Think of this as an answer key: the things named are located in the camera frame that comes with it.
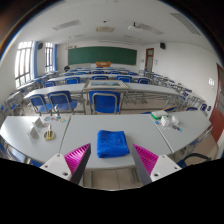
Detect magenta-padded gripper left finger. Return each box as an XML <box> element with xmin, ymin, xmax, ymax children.
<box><xmin>39</xmin><ymin>143</ymin><xmax>92</xmax><ymax>185</ymax></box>

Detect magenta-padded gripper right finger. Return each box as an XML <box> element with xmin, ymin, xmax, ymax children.
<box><xmin>129</xmin><ymin>143</ymin><xmax>183</xmax><ymax>187</ymax></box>

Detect blue towel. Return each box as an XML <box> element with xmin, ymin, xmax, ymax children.
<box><xmin>96</xmin><ymin>129</ymin><xmax>131</xmax><ymax>159</ymax></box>

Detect black backpack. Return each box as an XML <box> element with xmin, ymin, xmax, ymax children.
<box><xmin>179</xmin><ymin>152</ymin><xmax>212</xmax><ymax>166</ymax></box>

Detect small white box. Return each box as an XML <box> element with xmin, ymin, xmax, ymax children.
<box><xmin>28</xmin><ymin>125</ymin><xmax>40</xmax><ymax>139</ymax></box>
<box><xmin>32</xmin><ymin>116</ymin><xmax>46</xmax><ymax>129</ymax></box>

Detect colourful cards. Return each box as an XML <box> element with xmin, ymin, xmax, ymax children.
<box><xmin>43</xmin><ymin>115</ymin><xmax>68</xmax><ymax>124</ymax></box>

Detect green and white box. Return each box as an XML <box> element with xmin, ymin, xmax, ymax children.
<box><xmin>150</xmin><ymin>109</ymin><xmax>169</xmax><ymax>120</ymax></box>

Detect large red-brown door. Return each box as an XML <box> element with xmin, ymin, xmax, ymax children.
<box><xmin>209</xmin><ymin>63</ymin><xmax>224</xmax><ymax>144</ymax></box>

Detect group of blue chairs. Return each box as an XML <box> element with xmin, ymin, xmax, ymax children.
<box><xmin>0</xmin><ymin>68</ymin><xmax>211</xmax><ymax>116</ymax></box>

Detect classroom windows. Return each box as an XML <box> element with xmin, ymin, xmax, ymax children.
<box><xmin>14</xmin><ymin>40</ymin><xmax>55</xmax><ymax>89</ymax></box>

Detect small brown door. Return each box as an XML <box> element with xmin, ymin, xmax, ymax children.
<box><xmin>144</xmin><ymin>47</ymin><xmax>155</xmax><ymax>73</ymax></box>

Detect orange lectern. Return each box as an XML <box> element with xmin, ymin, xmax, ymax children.
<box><xmin>95</xmin><ymin>61</ymin><xmax>112</xmax><ymax>68</ymax></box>

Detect green chalkboard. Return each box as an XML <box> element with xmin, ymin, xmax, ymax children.
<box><xmin>67</xmin><ymin>46</ymin><xmax>138</xmax><ymax>66</ymax></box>

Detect group of ceiling lights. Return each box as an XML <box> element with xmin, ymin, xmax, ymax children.
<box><xmin>52</xmin><ymin>12</ymin><xmax>203</xmax><ymax>43</ymax></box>

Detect ceiling projector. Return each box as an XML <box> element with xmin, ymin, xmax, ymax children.
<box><xmin>127</xmin><ymin>21</ymin><xmax>141</xmax><ymax>30</ymax></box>

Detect ceiling air conditioner vent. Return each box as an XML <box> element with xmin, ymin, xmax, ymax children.
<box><xmin>95</xmin><ymin>25</ymin><xmax>116</xmax><ymax>33</ymax></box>

